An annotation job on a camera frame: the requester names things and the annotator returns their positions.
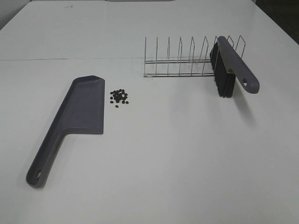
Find pile of coffee beans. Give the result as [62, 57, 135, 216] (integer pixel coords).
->
[110, 89, 129, 108]

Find grey plastic dustpan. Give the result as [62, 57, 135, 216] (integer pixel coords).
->
[26, 76, 105, 188]

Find grey hand brush black bristles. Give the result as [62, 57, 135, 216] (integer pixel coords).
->
[210, 36, 260, 98]

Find metal wire dish rack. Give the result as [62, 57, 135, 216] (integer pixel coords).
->
[143, 36, 243, 78]

